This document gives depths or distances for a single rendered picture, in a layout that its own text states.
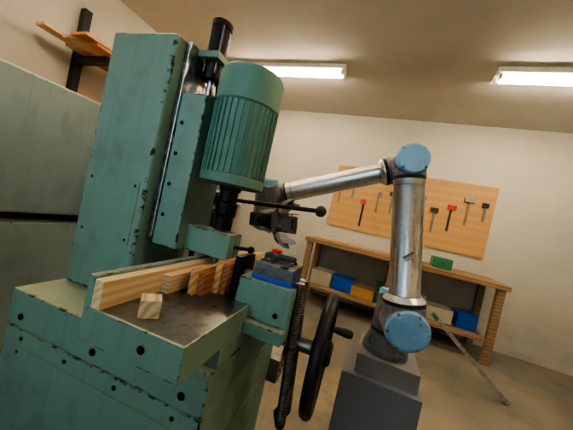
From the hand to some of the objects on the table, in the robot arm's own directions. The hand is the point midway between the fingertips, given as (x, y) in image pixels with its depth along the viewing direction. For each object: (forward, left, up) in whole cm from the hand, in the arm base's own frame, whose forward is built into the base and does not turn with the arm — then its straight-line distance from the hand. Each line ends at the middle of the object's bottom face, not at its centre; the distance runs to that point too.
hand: (289, 223), depth 82 cm
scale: (+18, -16, -14) cm, 28 cm away
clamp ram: (+14, 0, -19) cm, 24 cm away
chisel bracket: (+15, -15, -14) cm, 25 cm away
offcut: (+41, -2, -20) cm, 46 cm away
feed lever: (-2, -3, -6) cm, 7 cm away
